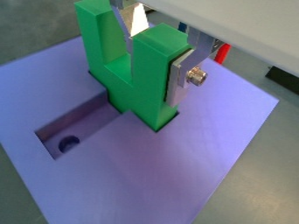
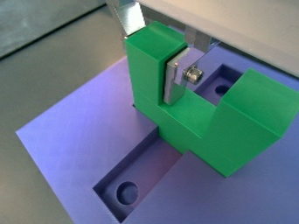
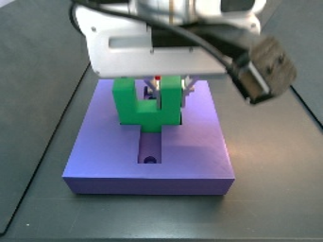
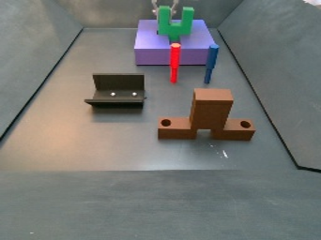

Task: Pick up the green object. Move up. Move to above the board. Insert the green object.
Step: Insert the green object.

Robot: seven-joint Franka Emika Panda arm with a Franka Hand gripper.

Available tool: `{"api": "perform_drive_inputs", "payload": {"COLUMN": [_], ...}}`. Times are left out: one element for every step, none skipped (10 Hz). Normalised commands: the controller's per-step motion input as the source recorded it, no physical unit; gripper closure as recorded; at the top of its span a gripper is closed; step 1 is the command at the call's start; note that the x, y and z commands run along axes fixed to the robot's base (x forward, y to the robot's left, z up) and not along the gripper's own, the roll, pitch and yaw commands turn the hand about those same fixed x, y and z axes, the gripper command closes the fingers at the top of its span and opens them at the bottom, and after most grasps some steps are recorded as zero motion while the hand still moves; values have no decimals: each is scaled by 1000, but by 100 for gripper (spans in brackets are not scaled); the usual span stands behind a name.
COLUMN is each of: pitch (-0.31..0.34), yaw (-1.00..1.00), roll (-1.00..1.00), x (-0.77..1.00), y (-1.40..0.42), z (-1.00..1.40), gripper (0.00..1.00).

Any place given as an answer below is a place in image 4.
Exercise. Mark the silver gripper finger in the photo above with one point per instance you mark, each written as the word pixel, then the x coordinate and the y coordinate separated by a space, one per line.
pixel 155 7
pixel 174 5

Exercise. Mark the purple board with cross slot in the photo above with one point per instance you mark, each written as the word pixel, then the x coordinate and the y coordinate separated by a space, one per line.
pixel 151 47

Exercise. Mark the blue peg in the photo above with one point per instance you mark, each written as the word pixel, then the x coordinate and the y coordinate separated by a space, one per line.
pixel 212 59

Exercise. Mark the red peg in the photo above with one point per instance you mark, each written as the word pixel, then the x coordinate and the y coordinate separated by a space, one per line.
pixel 174 61

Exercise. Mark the green U-shaped block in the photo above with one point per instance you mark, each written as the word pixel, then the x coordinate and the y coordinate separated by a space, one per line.
pixel 170 28

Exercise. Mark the brown T-shaped block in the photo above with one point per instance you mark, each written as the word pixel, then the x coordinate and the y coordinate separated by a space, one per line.
pixel 209 114

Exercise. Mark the black angle bracket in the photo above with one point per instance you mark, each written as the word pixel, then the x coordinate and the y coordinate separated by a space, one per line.
pixel 118 90

